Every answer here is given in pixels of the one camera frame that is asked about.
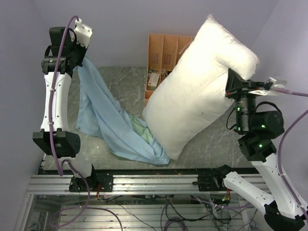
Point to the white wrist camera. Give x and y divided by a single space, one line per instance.
268 88
83 33

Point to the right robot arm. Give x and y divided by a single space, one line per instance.
283 208

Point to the white red medicine box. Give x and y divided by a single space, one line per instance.
153 81

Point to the orange desk file organizer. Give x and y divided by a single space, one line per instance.
164 52

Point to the white pillow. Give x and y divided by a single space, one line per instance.
192 97

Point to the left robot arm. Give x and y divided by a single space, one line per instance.
67 51

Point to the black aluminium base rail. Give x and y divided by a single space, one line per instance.
133 181

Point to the green satin pillowcase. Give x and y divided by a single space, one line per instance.
101 115

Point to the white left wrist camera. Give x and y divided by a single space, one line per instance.
83 33

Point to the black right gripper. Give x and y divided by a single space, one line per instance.
237 87

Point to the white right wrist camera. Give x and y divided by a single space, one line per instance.
268 88

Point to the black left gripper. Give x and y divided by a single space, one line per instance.
83 50

